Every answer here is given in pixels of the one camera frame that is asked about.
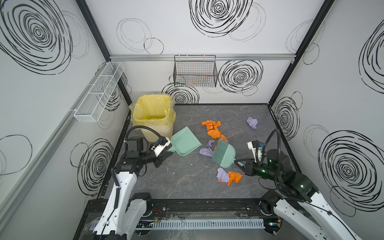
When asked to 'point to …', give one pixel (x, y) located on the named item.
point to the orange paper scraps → (211, 125)
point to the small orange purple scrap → (209, 144)
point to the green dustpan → (184, 141)
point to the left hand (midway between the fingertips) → (169, 150)
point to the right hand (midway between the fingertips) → (232, 164)
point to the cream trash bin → (165, 130)
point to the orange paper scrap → (215, 133)
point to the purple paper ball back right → (252, 122)
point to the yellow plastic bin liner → (151, 110)
